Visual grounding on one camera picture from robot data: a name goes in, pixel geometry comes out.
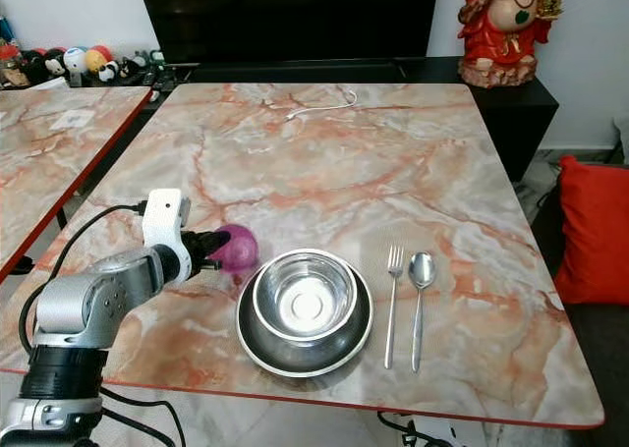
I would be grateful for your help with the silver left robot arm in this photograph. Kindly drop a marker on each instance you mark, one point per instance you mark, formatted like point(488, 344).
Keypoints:
point(79, 309)

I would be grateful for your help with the black television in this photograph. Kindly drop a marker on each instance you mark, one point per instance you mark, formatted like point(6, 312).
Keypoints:
point(287, 20)

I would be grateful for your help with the red cushion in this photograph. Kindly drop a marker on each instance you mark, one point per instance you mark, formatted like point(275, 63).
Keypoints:
point(593, 231)

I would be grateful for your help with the purple plastic cup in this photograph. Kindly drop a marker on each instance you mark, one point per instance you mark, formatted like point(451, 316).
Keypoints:
point(242, 249)

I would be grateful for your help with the stainless steel bowl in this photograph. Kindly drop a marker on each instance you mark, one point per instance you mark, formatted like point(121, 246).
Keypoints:
point(305, 295)

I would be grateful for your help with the stainless steel plate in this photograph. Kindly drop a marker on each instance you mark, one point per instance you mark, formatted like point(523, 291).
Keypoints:
point(305, 359)

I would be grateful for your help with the silver fork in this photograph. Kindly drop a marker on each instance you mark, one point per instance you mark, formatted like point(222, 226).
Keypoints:
point(393, 305)

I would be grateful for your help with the red-lidded jar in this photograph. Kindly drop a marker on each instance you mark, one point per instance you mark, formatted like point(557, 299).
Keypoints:
point(10, 62)

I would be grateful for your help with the white paper label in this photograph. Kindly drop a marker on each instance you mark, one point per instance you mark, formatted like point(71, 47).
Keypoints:
point(72, 119)

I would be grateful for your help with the yellow round toy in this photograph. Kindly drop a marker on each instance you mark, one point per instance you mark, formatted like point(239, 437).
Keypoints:
point(99, 58)

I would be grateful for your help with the silver spoon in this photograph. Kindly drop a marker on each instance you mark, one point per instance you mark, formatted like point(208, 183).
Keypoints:
point(422, 269)

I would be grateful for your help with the red laughing Buddha statue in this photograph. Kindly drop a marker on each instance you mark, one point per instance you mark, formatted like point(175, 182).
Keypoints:
point(506, 29)

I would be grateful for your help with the green mug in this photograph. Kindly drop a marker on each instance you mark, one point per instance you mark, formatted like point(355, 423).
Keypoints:
point(157, 62)

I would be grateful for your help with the white round toy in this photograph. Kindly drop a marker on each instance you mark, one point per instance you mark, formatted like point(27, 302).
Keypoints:
point(75, 60)

